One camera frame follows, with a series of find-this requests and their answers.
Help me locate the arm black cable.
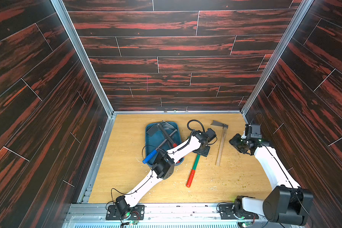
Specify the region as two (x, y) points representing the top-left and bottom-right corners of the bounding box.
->
(269, 146), (311, 226)
(187, 119), (206, 133)

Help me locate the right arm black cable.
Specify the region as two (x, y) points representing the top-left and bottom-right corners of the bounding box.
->
(269, 146), (311, 226)

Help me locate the chrome hoe blue grip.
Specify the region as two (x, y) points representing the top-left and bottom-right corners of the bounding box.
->
(142, 130), (180, 166)

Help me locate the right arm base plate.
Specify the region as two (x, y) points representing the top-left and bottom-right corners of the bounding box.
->
(216, 202), (259, 220)

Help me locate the teal plastic storage tray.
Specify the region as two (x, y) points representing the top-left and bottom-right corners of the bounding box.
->
(144, 121), (185, 167)

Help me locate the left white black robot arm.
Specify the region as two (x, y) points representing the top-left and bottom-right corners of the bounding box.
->
(114, 128), (217, 219)

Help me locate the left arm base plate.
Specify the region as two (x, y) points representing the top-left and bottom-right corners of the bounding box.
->
(105, 204), (145, 221)

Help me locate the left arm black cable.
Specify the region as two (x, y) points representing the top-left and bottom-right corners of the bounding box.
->
(187, 119), (206, 133)

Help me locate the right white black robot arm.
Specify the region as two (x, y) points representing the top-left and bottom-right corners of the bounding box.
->
(229, 123), (314, 226)

